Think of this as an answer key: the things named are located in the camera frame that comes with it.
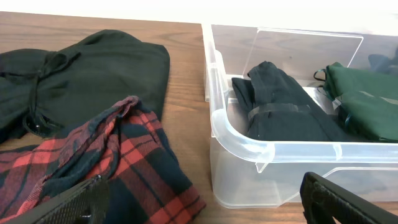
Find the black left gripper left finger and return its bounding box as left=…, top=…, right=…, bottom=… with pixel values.
left=6, top=175, right=109, bottom=224

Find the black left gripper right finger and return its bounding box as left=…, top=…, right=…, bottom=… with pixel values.
left=300, top=172, right=397, bottom=224

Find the red navy plaid shirt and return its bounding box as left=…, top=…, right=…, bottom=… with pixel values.
left=1, top=96, right=206, bottom=223

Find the black cloth with band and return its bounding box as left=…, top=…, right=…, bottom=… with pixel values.
left=231, top=61, right=351, bottom=142

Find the clear plastic storage bin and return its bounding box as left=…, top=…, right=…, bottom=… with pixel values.
left=202, top=24, right=397, bottom=208

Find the dark green folded cloth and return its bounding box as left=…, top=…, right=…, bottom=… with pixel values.
left=313, top=62, right=397, bottom=143

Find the large black folded garment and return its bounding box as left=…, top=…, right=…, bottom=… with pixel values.
left=1, top=30, right=170, bottom=141

